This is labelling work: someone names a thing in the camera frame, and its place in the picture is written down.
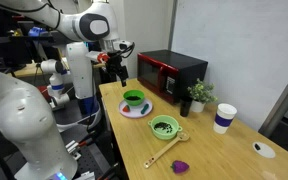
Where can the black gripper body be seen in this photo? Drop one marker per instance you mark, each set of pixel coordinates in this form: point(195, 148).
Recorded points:
point(115, 67)

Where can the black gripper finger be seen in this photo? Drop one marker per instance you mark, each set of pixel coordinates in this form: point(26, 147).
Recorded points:
point(123, 81)

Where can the green toy vegetable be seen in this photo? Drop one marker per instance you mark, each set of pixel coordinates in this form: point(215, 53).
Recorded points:
point(146, 106)

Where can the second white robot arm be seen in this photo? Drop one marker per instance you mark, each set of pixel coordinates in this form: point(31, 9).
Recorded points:
point(80, 74)

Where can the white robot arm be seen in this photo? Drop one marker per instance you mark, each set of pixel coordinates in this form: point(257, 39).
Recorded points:
point(26, 119)

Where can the pink round plate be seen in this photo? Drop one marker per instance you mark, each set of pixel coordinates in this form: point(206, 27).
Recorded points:
point(135, 111)

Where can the blue object on shelf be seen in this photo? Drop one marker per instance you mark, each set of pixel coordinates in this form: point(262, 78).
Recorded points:
point(35, 31)

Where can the dark green bowl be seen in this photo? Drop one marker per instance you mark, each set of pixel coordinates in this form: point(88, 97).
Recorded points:
point(133, 97)

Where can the red black microwave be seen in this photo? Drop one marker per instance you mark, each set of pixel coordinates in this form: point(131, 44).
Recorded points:
point(168, 74)

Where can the light green bowl with beans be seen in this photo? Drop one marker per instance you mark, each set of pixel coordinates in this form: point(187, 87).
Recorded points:
point(164, 127)

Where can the black cup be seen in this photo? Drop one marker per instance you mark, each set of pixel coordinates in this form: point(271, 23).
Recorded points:
point(185, 106)

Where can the small potted plant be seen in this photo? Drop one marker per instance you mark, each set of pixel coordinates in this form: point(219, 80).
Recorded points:
point(201, 93)

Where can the wooden spoon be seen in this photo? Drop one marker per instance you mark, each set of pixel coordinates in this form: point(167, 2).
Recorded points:
point(181, 136)

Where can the purple toy grapes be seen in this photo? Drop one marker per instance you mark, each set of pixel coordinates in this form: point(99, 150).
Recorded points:
point(179, 166)

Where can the white paper cup purple band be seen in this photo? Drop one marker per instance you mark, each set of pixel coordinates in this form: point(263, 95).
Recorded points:
point(224, 117)

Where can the white lid with dark item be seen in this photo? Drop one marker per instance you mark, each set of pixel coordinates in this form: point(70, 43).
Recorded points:
point(264, 150)

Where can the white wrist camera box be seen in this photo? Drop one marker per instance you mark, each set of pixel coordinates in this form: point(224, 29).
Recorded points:
point(120, 45)

